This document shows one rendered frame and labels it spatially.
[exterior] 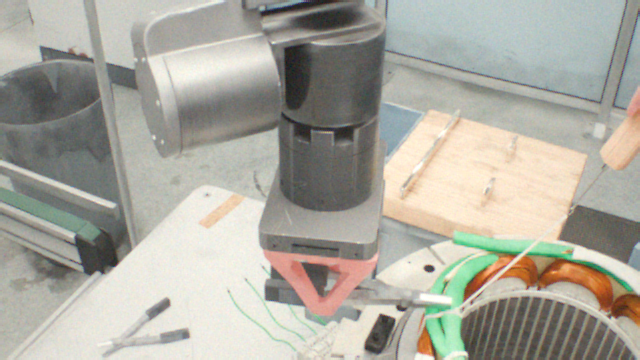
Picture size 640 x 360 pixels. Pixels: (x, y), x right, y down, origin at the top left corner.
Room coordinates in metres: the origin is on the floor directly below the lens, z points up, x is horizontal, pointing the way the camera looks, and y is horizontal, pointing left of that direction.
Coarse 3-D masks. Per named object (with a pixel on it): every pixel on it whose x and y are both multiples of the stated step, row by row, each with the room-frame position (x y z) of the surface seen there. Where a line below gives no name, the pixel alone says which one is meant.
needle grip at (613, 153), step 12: (624, 120) 0.31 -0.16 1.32; (636, 120) 0.30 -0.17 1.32; (624, 132) 0.30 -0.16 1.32; (636, 132) 0.30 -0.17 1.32; (612, 144) 0.30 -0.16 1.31; (624, 144) 0.30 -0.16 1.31; (636, 144) 0.30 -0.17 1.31; (612, 156) 0.30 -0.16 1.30; (624, 156) 0.30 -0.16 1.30; (624, 168) 0.30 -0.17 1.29
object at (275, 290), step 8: (272, 280) 0.32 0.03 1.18; (280, 280) 0.32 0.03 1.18; (264, 288) 0.32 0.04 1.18; (272, 288) 0.32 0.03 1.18; (280, 288) 0.32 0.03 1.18; (288, 288) 0.32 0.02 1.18; (320, 288) 0.32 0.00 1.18; (264, 296) 0.32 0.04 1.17; (272, 296) 0.32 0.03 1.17; (280, 296) 0.32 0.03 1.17; (288, 296) 0.32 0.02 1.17; (296, 296) 0.32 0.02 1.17; (288, 304) 0.32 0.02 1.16; (296, 304) 0.32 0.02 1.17; (304, 304) 0.31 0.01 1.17
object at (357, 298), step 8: (352, 296) 0.32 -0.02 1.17; (360, 296) 0.32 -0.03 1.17; (368, 296) 0.32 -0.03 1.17; (376, 296) 0.32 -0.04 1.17; (384, 296) 0.32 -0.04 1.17; (392, 296) 0.32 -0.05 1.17; (344, 304) 0.31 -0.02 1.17; (352, 304) 0.31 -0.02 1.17; (360, 304) 0.31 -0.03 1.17; (368, 304) 0.31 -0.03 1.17; (376, 304) 0.31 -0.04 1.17; (384, 304) 0.31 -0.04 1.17; (392, 304) 0.31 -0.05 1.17; (400, 304) 0.32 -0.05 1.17
